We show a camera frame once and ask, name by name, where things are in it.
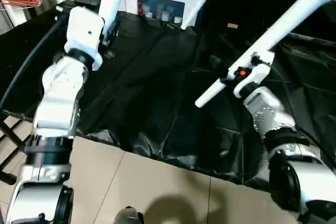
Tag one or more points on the black tripod stand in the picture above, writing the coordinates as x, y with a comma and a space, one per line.
11, 150

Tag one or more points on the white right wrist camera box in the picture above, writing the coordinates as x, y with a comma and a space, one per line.
254, 74

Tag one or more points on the dark left robot foot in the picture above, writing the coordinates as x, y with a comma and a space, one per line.
128, 217

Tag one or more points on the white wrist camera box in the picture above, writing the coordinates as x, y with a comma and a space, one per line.
84, 32
254, 74

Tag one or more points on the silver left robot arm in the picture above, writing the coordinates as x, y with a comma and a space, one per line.
58, 108

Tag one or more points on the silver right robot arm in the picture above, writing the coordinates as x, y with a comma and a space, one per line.
283, 140

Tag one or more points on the red bottle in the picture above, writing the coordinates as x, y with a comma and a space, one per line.
140, 9

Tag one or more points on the black work mat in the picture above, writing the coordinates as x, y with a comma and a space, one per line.
157, 93

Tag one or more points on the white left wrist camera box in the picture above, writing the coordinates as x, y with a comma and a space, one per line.
84, 32

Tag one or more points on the small tan tag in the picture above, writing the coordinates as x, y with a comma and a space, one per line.
232, 25

